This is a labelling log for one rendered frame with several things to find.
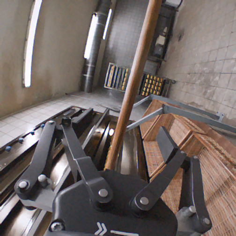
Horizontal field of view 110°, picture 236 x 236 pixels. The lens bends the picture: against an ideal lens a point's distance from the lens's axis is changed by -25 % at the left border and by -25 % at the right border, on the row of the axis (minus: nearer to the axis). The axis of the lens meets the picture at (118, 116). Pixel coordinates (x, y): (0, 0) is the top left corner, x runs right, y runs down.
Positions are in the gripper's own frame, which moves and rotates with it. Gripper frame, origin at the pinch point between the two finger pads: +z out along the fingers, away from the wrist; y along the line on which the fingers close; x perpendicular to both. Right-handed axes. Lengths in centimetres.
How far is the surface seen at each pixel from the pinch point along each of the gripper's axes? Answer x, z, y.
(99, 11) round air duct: 171, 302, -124
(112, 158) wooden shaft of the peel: -17.2, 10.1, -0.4
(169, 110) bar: -5, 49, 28
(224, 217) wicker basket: -35, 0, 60
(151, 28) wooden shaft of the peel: 20.6, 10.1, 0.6
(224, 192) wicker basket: -28, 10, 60
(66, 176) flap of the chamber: -47, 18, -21
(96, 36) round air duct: 97, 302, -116
